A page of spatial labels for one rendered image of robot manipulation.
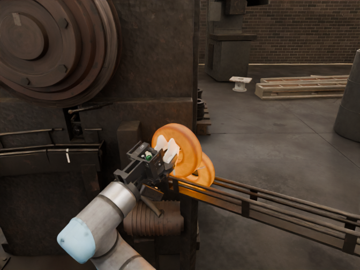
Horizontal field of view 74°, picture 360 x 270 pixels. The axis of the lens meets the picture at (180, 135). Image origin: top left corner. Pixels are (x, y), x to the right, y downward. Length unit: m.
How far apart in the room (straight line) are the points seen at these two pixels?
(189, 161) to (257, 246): 1.00
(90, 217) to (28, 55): 0.50
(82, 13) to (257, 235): 1.41
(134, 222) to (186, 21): 0.74
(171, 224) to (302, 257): 0.89
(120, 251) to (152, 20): 0.74
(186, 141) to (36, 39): 0.49
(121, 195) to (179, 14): 0.66
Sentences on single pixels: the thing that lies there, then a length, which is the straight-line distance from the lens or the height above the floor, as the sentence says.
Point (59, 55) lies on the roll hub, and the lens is 0.80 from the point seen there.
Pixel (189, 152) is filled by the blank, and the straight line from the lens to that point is 0.63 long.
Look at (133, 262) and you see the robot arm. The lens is 0.54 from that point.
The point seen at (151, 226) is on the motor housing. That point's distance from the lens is 0.93.
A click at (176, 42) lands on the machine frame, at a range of 0.95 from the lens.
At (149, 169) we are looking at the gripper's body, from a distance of 0.55.
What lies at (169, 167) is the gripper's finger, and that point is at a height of 0.83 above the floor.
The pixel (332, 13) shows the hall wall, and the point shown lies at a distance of 7.99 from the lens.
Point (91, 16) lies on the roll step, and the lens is 0.81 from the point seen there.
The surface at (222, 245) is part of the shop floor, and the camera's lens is 1.52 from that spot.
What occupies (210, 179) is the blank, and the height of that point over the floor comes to 0.71.
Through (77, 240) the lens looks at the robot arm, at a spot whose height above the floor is 0.81.
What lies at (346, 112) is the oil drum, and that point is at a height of 0.27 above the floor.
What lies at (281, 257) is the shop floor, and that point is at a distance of 1.55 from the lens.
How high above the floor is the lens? 1.16
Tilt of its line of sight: 26 degrees down
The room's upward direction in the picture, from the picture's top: straight up
